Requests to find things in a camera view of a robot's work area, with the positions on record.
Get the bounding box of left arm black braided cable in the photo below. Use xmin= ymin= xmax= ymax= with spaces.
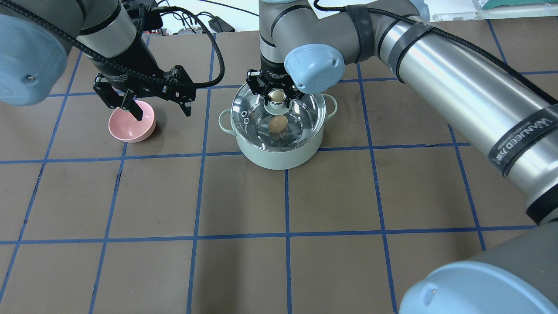
xmin=0 ymin=0 xmax=225 ymax=88

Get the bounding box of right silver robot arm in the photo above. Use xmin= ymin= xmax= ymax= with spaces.
xmin=259 ymin=0 xmax=558 ymax=314

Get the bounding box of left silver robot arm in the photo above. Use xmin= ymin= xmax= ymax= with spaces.
xmin=1 ymin=0 xmax=199 ymax=121

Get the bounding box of pink bowl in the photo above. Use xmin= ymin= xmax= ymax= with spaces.
xmin=108 ymin=101 xmax=156 ymax=143

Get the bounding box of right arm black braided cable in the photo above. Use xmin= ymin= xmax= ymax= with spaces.
xmin=313 ymin=0 xmax=558 ymax=105

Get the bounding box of pale green electric pot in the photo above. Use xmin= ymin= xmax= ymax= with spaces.
xmin=218 ymin=83 xmax=338 ymax=170

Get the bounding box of beige egg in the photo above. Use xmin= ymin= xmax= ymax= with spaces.
xmin=268 ymin=115 xmax=289 ymax=133

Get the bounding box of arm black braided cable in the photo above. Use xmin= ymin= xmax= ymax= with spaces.
xmin=313 ymin=0 xmax=558 ymax=105
xmin=0 ymin=0 xmax=225 ymax=88

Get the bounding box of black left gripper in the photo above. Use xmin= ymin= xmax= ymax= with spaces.
xmin=92 ymin=37 xmax=197 ymax=122

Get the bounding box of black power adapter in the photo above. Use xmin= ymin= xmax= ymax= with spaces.
xmin=208 ymin=16 xmax=236 ymax=33

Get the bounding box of glass pot lid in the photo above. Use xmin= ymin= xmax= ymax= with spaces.
xmin=229 ymin=83 xmax=327 ymax=152

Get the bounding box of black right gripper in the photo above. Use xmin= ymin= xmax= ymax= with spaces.
xmin=246 ymin=64 xmax=305 ymax=113

